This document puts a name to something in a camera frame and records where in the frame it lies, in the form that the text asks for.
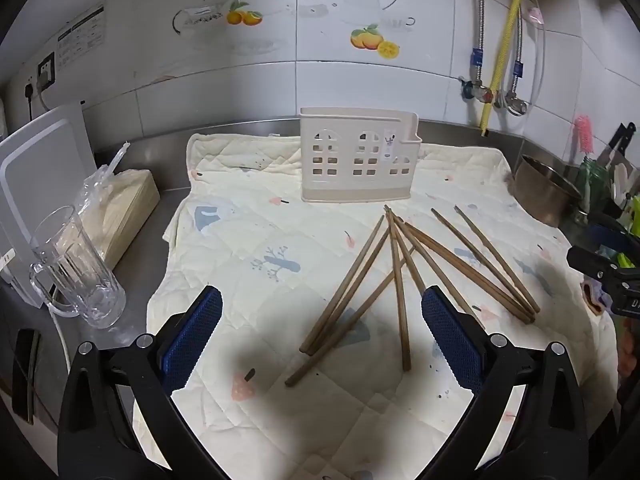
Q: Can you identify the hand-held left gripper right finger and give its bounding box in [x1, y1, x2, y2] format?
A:
[421, 286, 588, 480]

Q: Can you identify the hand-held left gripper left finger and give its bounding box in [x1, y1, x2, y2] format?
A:
[57, 285, 224, 480]

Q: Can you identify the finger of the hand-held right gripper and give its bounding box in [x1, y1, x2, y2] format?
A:
[566, 245, 618, 279]

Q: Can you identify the bunch of wooden chopsticks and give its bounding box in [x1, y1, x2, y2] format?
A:
[284, 204, 542, 387]

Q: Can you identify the beige plastic utensil holder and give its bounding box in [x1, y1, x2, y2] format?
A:
[299, 106, 423, 204]

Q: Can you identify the dark blue bowl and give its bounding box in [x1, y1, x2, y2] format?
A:
[587, 212, 632, 247]

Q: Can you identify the green glass jar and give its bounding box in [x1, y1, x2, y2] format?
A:
[577, 157, 609, 212]

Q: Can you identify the stainless steel pot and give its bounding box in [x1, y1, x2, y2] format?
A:
[511, 154, 583, 228]

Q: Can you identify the pink bottle brush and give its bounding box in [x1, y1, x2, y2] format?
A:
[574, 115, 594, 155]

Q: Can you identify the clear glass mug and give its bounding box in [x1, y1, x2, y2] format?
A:
[29, 205, 127, 330]

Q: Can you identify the cream quilted printed mat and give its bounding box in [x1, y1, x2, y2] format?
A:
[146, 132, 621, 480]

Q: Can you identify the beige box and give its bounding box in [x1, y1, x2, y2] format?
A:
[75, 167, 161, 272]

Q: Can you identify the metal water valve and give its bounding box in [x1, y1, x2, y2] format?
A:
[500, 89, 530, 117]
[460, 77, 499, 107]

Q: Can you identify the clear plastic bag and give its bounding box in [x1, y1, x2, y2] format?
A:
[74, 142, 132, 223]

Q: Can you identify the clear plastic tube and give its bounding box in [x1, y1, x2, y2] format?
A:
[522, 5, 549, 107]

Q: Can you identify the white cutting board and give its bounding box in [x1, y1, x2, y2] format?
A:
[0, 101, 97, 306]

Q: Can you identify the white label sticker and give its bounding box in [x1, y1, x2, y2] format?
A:
[55, 5, 106, 73]

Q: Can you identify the black handled knife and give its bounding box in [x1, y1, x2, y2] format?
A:
[597, 122, 637, 170]

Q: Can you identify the braided metal hose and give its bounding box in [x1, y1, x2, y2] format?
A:
[472, 0, 487, 86]
[512, 0, 527, 96]

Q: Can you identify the yellow hose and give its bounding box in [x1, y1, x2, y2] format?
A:
[480, 0, 527, 137]

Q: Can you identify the black wall socket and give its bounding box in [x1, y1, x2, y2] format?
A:
[37, 52, 56, 92]

